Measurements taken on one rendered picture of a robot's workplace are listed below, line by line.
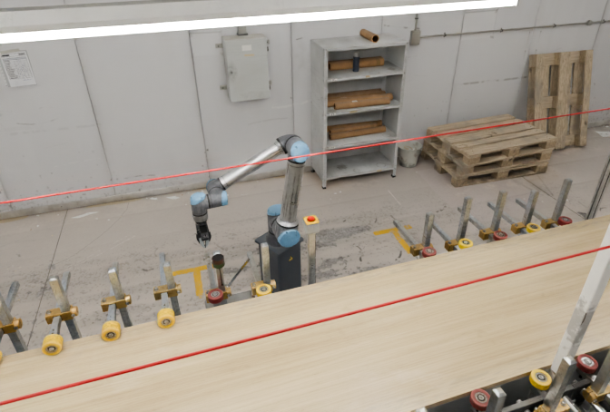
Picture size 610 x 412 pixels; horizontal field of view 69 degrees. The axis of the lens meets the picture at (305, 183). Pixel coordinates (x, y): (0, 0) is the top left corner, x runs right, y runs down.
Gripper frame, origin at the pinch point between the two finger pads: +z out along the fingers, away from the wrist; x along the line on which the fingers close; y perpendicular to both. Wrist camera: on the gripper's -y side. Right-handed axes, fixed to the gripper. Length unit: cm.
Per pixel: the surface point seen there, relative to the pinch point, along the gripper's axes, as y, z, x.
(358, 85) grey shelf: 209, -17, -202
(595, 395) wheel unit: -160, -4, -140
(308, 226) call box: -50, -38, -51
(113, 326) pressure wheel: -64, -15, 50
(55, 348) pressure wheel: -65, -11, 75
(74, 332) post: -46, 1, 71
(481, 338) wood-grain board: -122, -8, -111
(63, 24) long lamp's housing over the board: -84, -151, 33
